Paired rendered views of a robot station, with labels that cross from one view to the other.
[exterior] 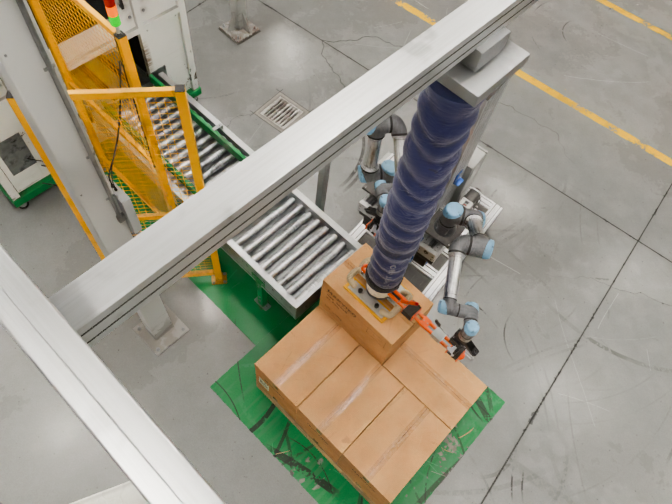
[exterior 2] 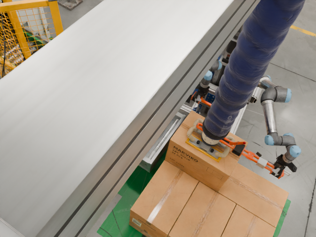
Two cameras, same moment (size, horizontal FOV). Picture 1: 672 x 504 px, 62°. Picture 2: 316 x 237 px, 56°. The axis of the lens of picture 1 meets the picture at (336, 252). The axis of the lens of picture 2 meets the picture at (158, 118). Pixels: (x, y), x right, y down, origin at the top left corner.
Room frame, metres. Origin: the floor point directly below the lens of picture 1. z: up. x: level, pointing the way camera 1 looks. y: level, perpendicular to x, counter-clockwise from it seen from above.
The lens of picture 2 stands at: (0.28, 0.42, 3.22)
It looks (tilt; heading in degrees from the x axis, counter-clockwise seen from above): 56 degrees down; 349
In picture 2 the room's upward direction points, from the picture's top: 10 degrees clockwise
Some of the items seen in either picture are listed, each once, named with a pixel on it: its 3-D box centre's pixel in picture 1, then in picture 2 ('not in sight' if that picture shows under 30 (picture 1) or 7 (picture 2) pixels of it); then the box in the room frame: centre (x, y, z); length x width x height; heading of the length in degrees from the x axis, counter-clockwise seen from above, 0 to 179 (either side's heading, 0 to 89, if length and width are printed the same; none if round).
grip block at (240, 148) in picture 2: (411, 310); (238, 148); (1.41, -0.51, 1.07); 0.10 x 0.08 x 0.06; 145
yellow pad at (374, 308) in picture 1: (368, 299); (204, 146); (1.47, -0.25, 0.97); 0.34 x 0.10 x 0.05; 55
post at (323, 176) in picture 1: (321, 194); not in sight; (2.50, 0.20, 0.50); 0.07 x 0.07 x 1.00; 56
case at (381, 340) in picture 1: (373, 304); (204, 151); (1.55, -0.31, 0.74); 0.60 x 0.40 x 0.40; 55
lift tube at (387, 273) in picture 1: (400, 233); (234, 90); (1.55, -0.31, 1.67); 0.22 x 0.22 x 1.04
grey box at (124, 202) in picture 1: (121, 204); not in sight; (1.43, 1.14, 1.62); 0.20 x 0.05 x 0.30; 56
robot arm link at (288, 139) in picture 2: (468, 312); (287, 140); (1.32, -0.77, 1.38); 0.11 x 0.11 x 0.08; 88
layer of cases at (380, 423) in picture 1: (367, 383); (208, 207); (1.13, -0.39, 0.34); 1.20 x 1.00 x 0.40; 56
